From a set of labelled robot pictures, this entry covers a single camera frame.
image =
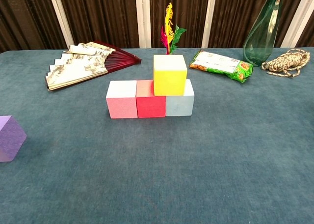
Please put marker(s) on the red foam cube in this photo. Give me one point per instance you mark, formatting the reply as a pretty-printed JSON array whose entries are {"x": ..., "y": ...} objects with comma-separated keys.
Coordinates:
[{"x": 150, "y": 107}]

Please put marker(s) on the yellow foam cube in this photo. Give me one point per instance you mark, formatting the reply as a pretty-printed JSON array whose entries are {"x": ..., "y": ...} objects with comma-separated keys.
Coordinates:
[{"x": 169, "y": 82}]

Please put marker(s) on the pink foam cube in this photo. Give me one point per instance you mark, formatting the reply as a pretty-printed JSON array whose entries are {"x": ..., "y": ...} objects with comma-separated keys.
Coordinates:
[{"x": 121, "y": 106}]

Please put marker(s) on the purple foam cube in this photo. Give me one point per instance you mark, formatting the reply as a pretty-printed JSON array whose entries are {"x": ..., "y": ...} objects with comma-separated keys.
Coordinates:
[{"x": 9, "y": 140}]

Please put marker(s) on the light blue foam cube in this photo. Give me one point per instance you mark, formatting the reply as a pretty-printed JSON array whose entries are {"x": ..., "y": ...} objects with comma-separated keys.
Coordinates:
[{"x": 179, "y": 104}]

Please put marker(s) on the teal felt table mat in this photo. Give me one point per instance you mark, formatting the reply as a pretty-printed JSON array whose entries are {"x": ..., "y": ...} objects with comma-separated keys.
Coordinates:
[{"x": 157, "y": 172}]

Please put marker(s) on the green white snack bag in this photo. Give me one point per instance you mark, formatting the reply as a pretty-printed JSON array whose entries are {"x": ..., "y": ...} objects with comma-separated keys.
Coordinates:
[{"x": 216, "y": 63}]

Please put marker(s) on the colourful feather shuttlecock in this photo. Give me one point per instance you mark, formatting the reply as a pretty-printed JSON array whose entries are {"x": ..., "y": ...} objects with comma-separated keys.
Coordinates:
[{"x": 169, "y": 25}]

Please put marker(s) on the painted paper folding fan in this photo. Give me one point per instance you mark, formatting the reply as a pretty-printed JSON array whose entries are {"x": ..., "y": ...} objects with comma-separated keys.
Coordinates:
[{"x": 73, "y": 69}]

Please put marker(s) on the dark brown curtain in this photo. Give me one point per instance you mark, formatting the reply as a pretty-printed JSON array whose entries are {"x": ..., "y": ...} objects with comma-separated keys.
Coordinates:
[{"x": 103, "y": 12}]

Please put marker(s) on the green plastic spray bottle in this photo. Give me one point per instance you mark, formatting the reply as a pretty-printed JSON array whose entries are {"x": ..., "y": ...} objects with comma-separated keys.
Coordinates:
[{"x": 260, "y": 44}]

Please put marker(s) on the white partition frame post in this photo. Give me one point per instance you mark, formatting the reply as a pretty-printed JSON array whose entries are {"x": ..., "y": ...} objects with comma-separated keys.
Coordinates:
[
  {"x": 301, "y": 17},
  {"x": 60, "y": 17},
  {"x": 142, "y": 17},
  {"x": 209, "y": 17}
]

